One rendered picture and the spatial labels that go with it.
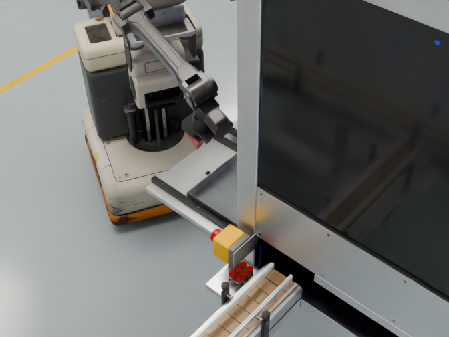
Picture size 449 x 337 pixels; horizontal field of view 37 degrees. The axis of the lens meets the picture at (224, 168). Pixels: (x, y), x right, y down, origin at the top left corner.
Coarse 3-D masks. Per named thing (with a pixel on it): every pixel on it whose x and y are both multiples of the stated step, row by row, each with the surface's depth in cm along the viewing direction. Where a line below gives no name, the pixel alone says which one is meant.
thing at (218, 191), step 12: (216, 168) 214; (228, 168) 219; (204, 180) 212; (216, 180) 215; (228, 180) 215; (192, 192) 209; (204, 192) 211; (216, 192) 211; (228, 192) 211; (204, 204) 204; (216, 204) 208; (228, 204) 208; (228, 216) 204
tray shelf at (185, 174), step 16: (208, 144) 228; (192, 160) 222; (208, 160) 222; (224, 160) 222; (160, 176) 217; (176, 176) 217; (192, 176) 217; (160, 192) 212; (176, 208) 207; (208, 224) 202
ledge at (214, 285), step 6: (222, 270) 190; (216, 276) 188; (222, 276) 188; (228, 276) 188; (210, 282) 187; (216, 282) 187; (210, 288) 186; (216, 288) 185; (234, 288) 185; (216, 294) 185
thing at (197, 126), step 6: (192, 114) 194; (186, 120) 192; (192, 120) 189; (198, 120) 187; (186, 126) 191; (192, 126) 190; (198, 126) 188; (204, 126) 188; (198, 132) 190; (204, 132) 190; (210, 132) 191; (204, 138) 189; (210, 138) 190
